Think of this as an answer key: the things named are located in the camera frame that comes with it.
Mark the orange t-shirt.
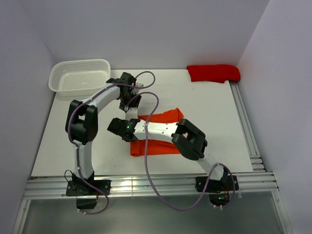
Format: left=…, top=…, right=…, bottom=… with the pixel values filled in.
left=130, top=108, right=184, bottom=157

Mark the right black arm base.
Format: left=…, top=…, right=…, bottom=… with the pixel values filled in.
left=205, top=175, right=239, bottom=207

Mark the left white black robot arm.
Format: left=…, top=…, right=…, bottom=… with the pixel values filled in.
left=65, top=72, right=144, bottom=195

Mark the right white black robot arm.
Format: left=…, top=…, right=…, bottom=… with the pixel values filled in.
left=107, top=118, right=229, bottom=190

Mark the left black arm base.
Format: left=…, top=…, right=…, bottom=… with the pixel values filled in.
left=65, top=180, right=111, bottom=210

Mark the white perforated plastic basket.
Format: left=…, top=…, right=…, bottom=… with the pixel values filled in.
left=48, top=59, right=111, bottom=97

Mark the red rolled t-shirt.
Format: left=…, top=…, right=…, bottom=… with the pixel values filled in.
left=187, top=64, right=241, bottom=83

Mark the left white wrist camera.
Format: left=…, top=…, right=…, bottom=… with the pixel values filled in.
left=134, top=83, right=144, bottom=90

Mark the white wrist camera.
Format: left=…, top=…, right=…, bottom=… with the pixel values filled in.
left=134, top=83, right=144, bottom=90
left=125, top=107, right=138, bottom=121

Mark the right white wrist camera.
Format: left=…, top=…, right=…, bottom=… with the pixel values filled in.
left=125, top=107, right=138, bottom=121

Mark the aluminium front rail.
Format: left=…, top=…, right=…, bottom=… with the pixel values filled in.
left=22, top=172, right=279, bottom=200

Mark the aluminium rail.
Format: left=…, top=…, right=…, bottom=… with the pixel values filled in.
left=230, top=81, right=266, bottom=173
left=22, top=172, right=279, bottom=200

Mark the aluminium right side rail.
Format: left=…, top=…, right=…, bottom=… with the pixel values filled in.
left=230, top=81, right=266, bottom=173

